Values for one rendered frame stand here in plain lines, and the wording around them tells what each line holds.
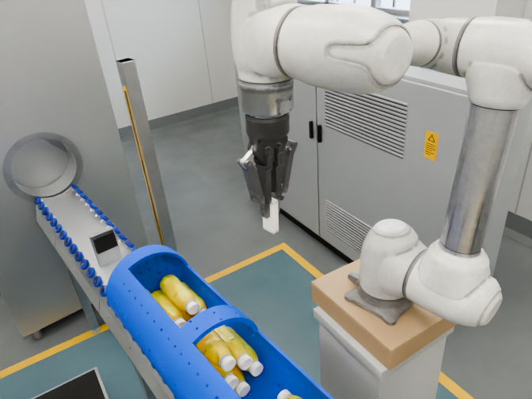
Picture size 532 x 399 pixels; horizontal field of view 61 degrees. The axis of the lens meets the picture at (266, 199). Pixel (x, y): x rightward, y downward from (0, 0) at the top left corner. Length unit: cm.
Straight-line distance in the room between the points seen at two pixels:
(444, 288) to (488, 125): 42
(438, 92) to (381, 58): 169
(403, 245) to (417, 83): 118
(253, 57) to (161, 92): 535
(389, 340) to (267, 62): 93
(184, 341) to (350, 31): 90
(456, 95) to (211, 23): 441
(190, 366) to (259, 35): 82
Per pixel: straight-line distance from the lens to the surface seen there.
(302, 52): 62
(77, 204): 262
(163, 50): 595
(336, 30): 59
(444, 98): 224
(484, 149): 113
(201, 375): 117
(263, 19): 68
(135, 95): 202
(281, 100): 73
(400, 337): 140
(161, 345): 130
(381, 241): 131
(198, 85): 621
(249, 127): 76
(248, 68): 71
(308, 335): 284
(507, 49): 106
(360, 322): 142
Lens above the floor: 210
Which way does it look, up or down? 31 degrees down
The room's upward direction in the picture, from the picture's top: 5 degrees counter-clockwise
